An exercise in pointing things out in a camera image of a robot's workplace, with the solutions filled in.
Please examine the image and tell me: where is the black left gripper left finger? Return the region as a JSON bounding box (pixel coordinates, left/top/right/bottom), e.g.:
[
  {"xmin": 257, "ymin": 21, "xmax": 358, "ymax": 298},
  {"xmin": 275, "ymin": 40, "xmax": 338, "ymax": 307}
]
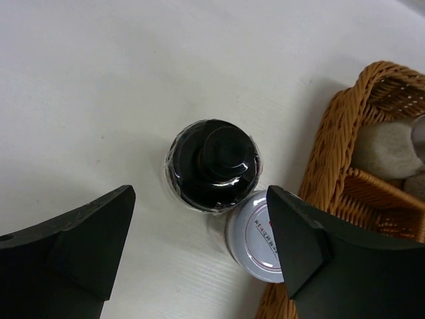
[{"xmin": 1, "ymin": 185, "xmax": 135, "ymax": 318}]

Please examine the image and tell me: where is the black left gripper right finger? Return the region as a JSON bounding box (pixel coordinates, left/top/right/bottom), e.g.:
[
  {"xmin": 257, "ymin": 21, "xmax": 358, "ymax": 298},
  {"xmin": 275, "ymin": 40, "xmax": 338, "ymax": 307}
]
[{"xmin": 266, "ymin": 185, "xmax": 424, "ymax": 318}]

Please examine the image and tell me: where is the black knob cap bottle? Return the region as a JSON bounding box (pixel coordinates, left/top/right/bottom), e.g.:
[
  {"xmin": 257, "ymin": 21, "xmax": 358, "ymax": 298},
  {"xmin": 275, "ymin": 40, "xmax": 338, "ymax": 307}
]
[{"xmin": 163, "ymin": 119, "xmax": 263, "ymax": 215}]

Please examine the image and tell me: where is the brown wicker divided basket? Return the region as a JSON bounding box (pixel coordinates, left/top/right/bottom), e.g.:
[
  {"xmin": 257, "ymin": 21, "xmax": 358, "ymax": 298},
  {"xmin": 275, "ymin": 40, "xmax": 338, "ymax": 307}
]
[{"xmin": 257, "ymin": 61, "xmax": 424, "ymax": 318}]

